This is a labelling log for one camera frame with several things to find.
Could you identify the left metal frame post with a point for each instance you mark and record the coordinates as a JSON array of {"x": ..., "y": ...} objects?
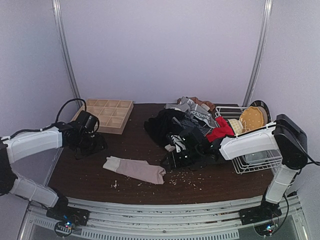
[{"x": 58, "y": 17}]

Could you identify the yellow dotted plate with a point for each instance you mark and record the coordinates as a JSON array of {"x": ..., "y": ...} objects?
[{"x": 251, "y": 119}]

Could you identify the grey lettered underwear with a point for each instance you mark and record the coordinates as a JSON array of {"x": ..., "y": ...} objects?
[{"x": 186, "y": 105}]

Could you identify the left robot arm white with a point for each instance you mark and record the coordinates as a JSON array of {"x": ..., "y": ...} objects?
[{"x": 25, "y": 143}]

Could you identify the right metal frame post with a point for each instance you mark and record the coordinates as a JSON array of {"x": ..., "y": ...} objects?
[{"x": 265, "y": 23}]

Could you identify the pink and white underwear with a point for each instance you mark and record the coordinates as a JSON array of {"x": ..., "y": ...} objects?
[{"x": 136, "y": 169}]

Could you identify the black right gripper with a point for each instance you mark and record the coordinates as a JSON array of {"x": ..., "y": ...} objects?
[{"x": 177, "y": 155}]

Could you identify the red underwear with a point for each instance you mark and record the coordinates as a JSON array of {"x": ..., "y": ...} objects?
[{"x": 224, "y": 130}]

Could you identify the metal frame post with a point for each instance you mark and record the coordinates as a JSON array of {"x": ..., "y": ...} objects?
[
  {"x": 265, "y": 23},
  {"x": 58, "y": 17}
]

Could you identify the white wire dish rack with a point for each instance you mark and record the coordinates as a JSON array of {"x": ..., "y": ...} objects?
[{"x": 234, "y": 148}]

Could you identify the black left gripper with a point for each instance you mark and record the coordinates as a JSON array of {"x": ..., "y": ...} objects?
[{"x": 88, "y": 148}]

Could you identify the wooden compartment tray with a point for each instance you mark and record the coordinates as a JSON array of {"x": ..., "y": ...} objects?
[{"x": 113, "y": 114}]

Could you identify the white bowl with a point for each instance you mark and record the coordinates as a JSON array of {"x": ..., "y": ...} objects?
[{"x": 256, "y": 157}]

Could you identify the striped dark underwear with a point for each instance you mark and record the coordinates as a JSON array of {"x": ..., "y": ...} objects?
[{"x": 186, "y": 123}]

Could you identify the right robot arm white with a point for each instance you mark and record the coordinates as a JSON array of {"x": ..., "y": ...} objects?
[{"x": 280, "y": 144}]

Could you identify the cream checkered bowl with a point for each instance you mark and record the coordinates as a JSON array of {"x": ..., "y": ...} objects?
[{"x": 236, "y": 126}]

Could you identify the dark round plate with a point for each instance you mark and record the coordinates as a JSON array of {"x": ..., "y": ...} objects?
[{"x": 262, "y": 106}]

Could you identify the black underwear white waistband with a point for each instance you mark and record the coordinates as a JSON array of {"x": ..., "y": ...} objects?
[{"x": 160, "y": 126}]

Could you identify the tan beige underwear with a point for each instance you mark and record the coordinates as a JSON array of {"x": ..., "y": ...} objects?
[{"x": 207, "y": 105}]

